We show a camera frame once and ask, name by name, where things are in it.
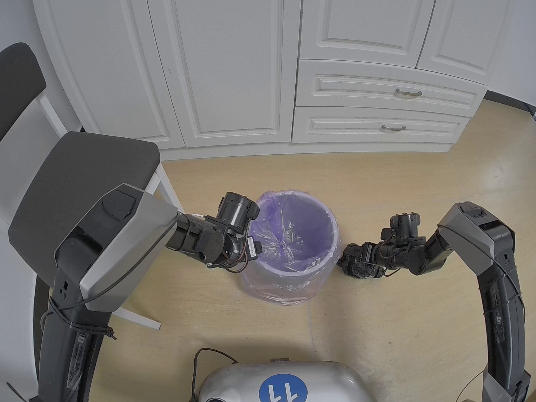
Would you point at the white wardrobe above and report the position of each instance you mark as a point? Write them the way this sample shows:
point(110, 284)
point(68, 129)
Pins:
point(234, 57)

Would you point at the purple plastic bag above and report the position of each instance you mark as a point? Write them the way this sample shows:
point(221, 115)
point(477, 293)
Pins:
point(289, 233)

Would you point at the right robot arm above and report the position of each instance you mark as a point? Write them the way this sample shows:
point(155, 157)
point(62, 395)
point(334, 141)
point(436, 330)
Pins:
point(469, 233)

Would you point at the white chair with grey seat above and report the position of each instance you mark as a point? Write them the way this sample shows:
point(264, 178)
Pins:
point(83, 170)

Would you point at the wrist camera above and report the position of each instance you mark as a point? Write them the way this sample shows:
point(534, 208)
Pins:
point(360, 253)
point(252, 245)

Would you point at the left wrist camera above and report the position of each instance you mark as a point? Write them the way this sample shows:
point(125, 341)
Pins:
point(252, 245)

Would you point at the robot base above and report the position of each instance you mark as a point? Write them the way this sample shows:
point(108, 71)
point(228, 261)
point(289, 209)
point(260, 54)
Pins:
point(251, 383)

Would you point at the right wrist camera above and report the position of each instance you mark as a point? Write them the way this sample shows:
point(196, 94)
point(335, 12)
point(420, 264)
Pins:
point(360, 253)

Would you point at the pale grey trash bin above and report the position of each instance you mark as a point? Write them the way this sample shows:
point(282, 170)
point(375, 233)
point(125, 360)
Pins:
point(289, 287)

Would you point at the crumpled black plastic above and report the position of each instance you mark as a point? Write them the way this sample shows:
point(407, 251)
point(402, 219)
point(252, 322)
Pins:
point(364, 271)

